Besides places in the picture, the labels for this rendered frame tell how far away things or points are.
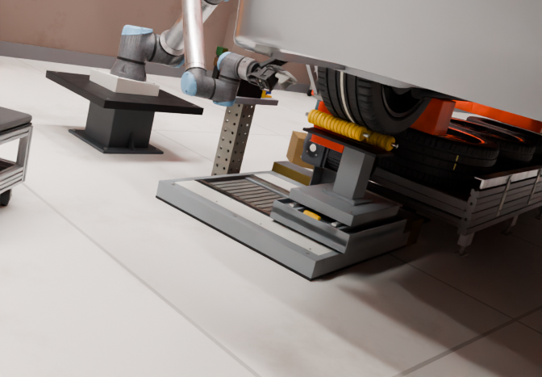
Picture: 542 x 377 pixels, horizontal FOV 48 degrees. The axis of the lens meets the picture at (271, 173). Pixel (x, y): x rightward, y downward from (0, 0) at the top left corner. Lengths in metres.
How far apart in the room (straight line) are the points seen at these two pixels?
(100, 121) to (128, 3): 2.89
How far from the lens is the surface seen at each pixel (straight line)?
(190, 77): 2.49
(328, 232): 2.30
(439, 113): 2.82
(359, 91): 2.18
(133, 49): 3.26
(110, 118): 3.23
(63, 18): 5.78
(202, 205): 2.47
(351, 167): 2.46
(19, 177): 2.27
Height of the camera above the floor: 0.85
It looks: 14 degrees down
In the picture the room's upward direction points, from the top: 14 degrees clockwise
